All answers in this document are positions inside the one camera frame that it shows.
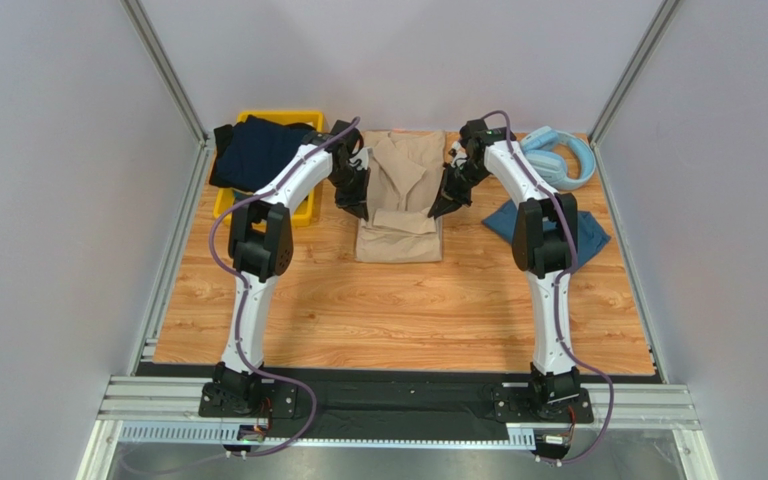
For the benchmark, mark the teal folded t-shirt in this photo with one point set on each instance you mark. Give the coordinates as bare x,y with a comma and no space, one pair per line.
591,237

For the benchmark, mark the right aluminium corner post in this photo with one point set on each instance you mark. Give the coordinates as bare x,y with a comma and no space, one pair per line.
637,62

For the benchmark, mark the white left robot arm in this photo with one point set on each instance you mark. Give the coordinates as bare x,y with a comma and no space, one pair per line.
261,248

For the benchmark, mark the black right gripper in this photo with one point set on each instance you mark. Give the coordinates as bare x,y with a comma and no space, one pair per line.
459,181

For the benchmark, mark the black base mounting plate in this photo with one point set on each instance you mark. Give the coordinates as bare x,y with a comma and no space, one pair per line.
402,405

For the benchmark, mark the light blue headphones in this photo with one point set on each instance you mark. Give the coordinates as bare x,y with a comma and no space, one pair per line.
539,149

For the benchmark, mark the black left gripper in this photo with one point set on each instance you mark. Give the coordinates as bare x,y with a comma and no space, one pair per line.
357,200

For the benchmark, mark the navy blue t-shirt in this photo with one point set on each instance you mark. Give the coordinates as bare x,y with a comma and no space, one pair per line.
251,153

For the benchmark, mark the aluminium corner post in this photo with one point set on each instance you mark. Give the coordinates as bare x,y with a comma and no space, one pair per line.
140,20
637,62

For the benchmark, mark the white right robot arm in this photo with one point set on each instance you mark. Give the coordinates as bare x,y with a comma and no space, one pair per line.
543,247

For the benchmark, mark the yellow plastic bin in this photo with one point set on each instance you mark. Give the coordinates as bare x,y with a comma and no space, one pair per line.
227,196

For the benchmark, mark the left aluminium corner post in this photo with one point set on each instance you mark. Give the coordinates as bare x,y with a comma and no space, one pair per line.
140,20

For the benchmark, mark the beige t-shirt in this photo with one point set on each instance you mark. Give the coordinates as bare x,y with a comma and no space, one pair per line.
405,172

